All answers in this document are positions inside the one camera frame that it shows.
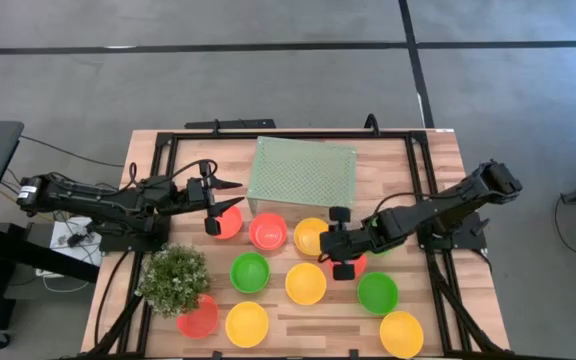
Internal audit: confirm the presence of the small green potted plant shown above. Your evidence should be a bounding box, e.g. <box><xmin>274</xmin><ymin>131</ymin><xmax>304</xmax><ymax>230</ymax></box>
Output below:
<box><xmin>135</xmin><ymin>243</ymin><xmax>213</xmax><ymax>319</ymax></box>

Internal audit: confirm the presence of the black floor cable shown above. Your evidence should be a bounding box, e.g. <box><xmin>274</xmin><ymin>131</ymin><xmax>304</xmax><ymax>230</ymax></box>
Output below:
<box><xmin>19</xmin><ymin>133</ymin><xmax>126</xmax><ymax>169</ymax></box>

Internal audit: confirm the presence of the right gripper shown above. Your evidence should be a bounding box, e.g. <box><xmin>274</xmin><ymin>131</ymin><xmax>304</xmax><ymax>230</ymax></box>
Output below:
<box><xmin>319</xmin><ymin>206</ymin><xmax>375</xmax><ymax>281</ymax></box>

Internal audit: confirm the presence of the green perforated metal shelf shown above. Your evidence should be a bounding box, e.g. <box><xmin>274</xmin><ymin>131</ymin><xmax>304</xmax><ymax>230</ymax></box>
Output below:
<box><xmin>245</xmin><ymin>135</ymin><xmax>359</xmax><ymax>216</ymax></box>

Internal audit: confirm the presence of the black aluminium table frame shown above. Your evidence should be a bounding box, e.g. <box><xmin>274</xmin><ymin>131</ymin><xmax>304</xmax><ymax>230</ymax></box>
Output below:
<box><xmin>85</xmin><ymin>128</ymin><xmax>514</xmax><ymax>360</ymax></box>

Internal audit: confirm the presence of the white floor cable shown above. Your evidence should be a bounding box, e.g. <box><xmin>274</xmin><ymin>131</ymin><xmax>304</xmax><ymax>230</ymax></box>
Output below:
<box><xmin>34</xmin><ymin>267</ymin><xmax>92</xmax><ymax>295</ymax></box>

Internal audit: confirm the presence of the yellow plastic mini bowl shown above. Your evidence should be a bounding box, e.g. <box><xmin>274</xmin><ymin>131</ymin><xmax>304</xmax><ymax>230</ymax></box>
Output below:
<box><xmin>224</xmin><ymin>300</ymin><xmax>270</xmax><ymax>349</ymax></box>
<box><xmin>379</xmin><ymin>310</ymin><xmax>425</xmax><ymax>360</ymax></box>
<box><xmin>293</xmin><ymin>216</ymin><xmax>330</xmax><ymax>257</ymax></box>
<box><xmin>284</xmin><ymin>262</ymin><xmax>328</xmax><ymax>307</ymax></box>

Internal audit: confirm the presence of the thick black cable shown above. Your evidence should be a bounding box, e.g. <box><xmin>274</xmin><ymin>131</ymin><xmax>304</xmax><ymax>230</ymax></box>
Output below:
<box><xmin>92</xmin><ymin>248</ymin><xmax>132</xmax><ymax>347</ymax></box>

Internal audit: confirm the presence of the black flat bar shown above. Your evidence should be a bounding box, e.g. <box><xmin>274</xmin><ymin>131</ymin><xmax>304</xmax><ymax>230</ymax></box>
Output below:
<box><xmin>184</xmin><ymin>118</ymin><xmax>278</xmax><ymax>131</ymax></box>

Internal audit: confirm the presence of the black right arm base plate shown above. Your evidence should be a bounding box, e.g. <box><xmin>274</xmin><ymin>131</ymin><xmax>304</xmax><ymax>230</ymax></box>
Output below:
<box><xmin>416</xmin><ymin>210</ymin><xmax>489</xmax><ymax>251</ymax></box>

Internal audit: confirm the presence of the black cable loop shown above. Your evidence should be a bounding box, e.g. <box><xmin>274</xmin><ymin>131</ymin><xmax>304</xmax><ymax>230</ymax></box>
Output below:
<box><xmin>363</xmin><ymin>112</ymin><xmax>382</xmax><ymax>137</ymax></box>

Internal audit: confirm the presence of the red plastic mini bowl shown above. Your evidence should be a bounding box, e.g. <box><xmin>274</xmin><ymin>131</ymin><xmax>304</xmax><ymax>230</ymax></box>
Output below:
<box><xmin>248</xmin><ymin>212</ymin><xmax>289</xmax><ymax>251</ymax></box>
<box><xmin>212</xmin><ymin>204</ymin><xmax>245</xmax><ymax>241</ymax></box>
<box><xmin>175</xmin><ymin>293</ymin><xmax>220</xmax><ymax>340</ymax></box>
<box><xmin>327</xmin><ymin>252</ymin><xmax>369</xmax><ymax>281</ymax></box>

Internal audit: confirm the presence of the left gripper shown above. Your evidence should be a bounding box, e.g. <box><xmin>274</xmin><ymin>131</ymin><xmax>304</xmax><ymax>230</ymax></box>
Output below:
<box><xmin>186</xmin><ymin>160</ymin><xmax>247</xmax><ymax>237</ymax></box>

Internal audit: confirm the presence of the white power strip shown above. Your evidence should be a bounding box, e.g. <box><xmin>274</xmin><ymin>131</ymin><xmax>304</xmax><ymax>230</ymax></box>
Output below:
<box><xmin>47</xmin><ymin>215</ymin><xmax>104</xmax><ymax>266</ymax></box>

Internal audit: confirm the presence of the black desk leg frame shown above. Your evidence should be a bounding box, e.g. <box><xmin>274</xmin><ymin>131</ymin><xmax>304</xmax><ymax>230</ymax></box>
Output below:
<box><xmin>0</xmin><ymin>222</ymin><xmax>102</xmax><ymax>346</ymax></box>

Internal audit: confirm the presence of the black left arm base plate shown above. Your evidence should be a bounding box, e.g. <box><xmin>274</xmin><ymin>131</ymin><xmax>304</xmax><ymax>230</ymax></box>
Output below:
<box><xmin>98</xmin><ymin>219</ymin><xmax>172</xmax><ymax>254</ymax></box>

